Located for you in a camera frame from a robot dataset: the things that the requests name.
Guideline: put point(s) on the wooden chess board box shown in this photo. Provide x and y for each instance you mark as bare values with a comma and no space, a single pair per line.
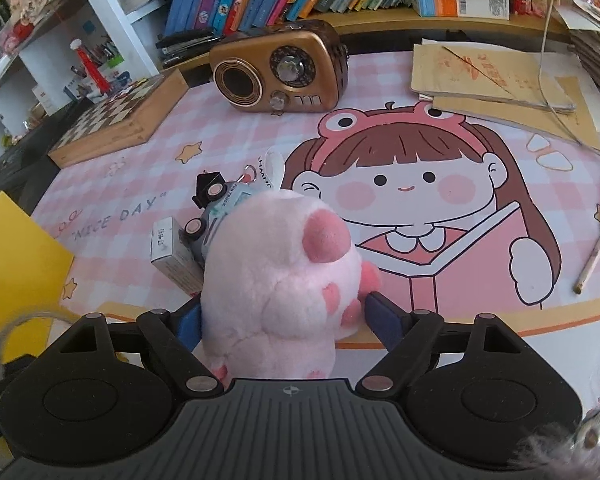
115,120

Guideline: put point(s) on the yellow cardboard box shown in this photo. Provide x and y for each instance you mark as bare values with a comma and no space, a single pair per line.
15,270

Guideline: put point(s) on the white cubby shelf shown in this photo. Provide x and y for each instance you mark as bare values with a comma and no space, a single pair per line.
32,72

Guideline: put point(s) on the light wooden pencil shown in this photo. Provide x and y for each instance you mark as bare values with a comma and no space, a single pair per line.
592,260

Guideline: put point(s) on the black electronic keyboard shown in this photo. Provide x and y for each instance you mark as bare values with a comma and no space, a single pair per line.
25,155

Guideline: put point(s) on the grey toy car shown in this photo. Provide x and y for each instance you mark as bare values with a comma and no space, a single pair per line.
220,210

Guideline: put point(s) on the grey fluffy pompom charm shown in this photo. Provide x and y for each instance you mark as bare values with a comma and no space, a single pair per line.
555,440

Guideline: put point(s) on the brown retro radio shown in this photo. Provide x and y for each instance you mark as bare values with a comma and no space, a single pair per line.
260,75

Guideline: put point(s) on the small white carton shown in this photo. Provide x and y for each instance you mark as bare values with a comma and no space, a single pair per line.
172,255

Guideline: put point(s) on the brown paper envelopes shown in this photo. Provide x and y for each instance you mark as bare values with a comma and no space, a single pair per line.
480,75

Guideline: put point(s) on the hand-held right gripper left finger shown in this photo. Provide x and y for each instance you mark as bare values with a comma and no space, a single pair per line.
187,325

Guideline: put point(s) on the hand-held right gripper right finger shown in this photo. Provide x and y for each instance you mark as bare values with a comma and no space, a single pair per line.
382,320

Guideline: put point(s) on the black flat pouch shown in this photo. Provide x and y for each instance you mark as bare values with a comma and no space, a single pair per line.
185,47

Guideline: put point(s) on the white frame wooden bookshelf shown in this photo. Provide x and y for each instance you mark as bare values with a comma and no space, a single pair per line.
390,24

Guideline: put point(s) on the pink plush toy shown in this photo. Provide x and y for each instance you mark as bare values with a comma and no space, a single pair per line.
270,280

